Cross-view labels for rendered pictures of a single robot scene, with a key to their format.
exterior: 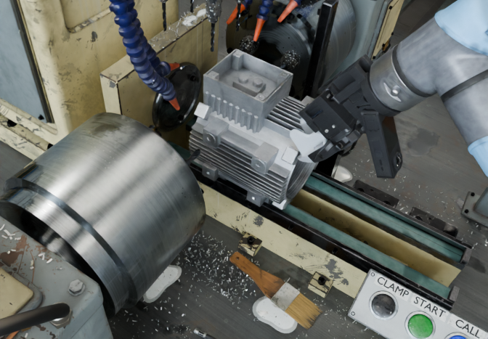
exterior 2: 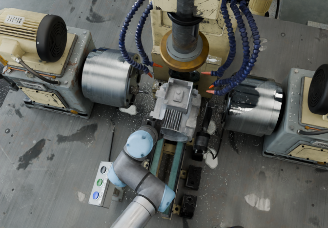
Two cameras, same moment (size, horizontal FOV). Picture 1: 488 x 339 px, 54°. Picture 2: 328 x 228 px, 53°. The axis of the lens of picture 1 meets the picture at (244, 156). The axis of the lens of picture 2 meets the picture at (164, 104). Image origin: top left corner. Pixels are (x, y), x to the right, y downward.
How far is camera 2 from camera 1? 1.01 m
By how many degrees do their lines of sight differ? 44
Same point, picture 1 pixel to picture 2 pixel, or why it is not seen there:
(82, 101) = not seen: hidden behind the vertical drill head
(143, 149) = (118, 75)
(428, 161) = (244, 206)
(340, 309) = not seen: hidden behind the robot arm
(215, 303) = (127, 131)
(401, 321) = (100, 176)
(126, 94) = (155, 57)
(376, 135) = not seen: hidden behind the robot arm
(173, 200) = (112, 93)
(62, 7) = (163, 18)
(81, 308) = (62, 86)
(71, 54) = (161, 31)
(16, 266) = (68, 66)
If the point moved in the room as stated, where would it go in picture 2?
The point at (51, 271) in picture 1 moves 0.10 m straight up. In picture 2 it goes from (69, 74) to (61, 62)
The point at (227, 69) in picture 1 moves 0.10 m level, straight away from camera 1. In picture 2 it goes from (185, 84) to (208, 77)
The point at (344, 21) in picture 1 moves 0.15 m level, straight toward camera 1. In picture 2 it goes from (256, 122) to (218, 124)
